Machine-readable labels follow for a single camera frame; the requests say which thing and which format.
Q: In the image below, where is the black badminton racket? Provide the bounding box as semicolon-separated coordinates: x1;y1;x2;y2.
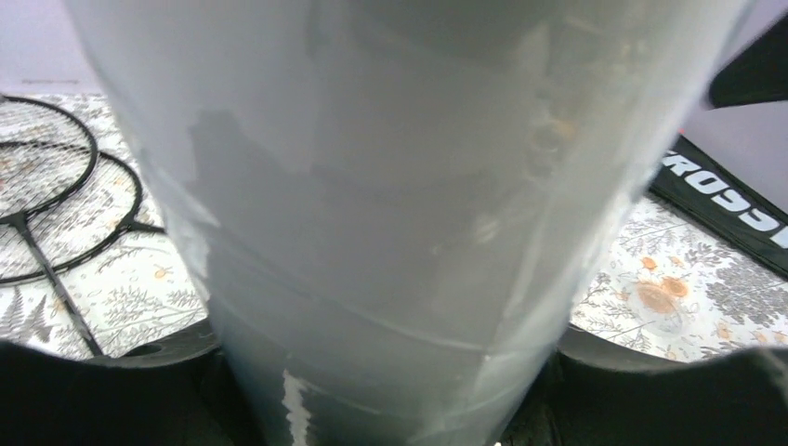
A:
1;95;102;356
28;151;165;274

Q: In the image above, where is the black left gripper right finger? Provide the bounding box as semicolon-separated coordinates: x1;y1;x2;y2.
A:
501;326;787;445

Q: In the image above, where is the black racket bag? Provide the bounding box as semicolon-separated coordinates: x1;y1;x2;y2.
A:
650;136;787;279

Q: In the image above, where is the floral tablecloth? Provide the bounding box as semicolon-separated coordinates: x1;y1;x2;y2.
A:
1;95;787;361

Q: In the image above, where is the white shuttlecock tube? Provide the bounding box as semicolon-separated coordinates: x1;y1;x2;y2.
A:
65;1;751;445

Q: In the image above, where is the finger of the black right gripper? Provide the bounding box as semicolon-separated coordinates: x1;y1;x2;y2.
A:
707;13;787;109

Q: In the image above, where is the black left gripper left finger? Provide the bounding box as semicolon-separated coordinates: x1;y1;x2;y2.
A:
1;321;265;445

